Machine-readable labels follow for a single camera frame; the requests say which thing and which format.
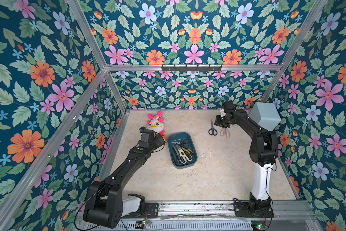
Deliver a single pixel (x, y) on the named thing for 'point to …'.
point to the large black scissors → (185, 144)
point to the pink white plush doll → (155, 124)
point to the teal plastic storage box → (182, 150)
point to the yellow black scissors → (188, 150)
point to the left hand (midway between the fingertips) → (159, 138)
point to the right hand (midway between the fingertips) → (216, 122)
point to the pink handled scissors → (225, 132)
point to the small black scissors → (212, 131)
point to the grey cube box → (265, 114)
